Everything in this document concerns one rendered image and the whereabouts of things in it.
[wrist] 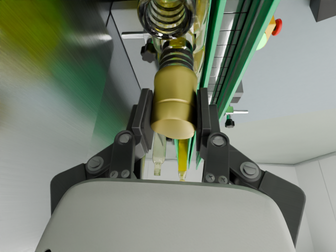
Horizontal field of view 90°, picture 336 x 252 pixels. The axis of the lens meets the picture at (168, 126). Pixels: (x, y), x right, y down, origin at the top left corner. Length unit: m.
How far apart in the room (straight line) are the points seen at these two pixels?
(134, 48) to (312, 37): 0.54
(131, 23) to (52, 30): 0.25
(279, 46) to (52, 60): 0.65
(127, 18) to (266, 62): 0.51
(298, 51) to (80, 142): 0.71
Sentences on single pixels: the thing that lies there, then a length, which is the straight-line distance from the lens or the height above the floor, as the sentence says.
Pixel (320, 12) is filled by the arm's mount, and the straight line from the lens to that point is 0.59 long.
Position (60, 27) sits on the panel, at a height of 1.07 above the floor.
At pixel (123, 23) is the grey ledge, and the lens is 0.44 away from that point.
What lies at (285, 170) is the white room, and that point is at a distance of 6.80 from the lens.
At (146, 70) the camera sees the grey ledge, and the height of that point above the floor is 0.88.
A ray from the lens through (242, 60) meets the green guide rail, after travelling 0.41.
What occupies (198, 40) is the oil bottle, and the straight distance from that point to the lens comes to 0.18.
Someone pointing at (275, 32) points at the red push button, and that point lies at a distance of 0.59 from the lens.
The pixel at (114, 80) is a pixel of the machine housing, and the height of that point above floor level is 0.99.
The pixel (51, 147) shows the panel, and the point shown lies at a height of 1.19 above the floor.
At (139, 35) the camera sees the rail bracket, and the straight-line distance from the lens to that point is 0.35.
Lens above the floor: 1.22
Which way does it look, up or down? 23 degrees down
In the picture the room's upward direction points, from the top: 176 degrees counter-clockwise
